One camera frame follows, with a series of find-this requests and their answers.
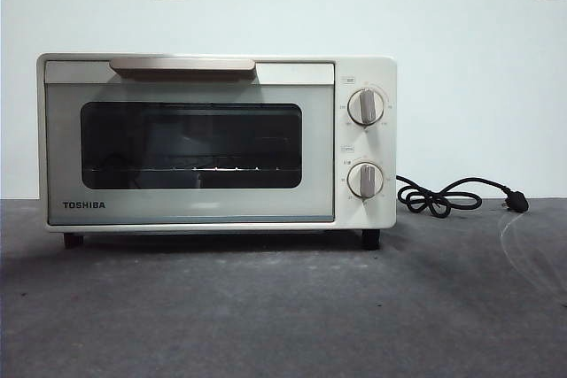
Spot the white Toshiba toaster oven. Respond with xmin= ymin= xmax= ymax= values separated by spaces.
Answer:
xmin=36 ymin=52 xmax=398 ymax=251

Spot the beige round oven knob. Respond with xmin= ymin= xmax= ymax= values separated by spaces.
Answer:
xmin=347 ymin=162 xmax=385 ymax=201
xmin=347 ymin=89 xmax=385 ymax=127

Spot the black power cable with plug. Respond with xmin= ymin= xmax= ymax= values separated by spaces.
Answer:
xmin=395 ymin=174 xmax=531 ymax=219

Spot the metal wire oven rack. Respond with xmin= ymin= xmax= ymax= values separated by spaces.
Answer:
xmin=83 ymin=165 xmax=302 ymax=174

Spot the glass oven door with handle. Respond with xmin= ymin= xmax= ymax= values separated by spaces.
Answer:
xmin=43 ymin=58 xmax=336 ymax=224

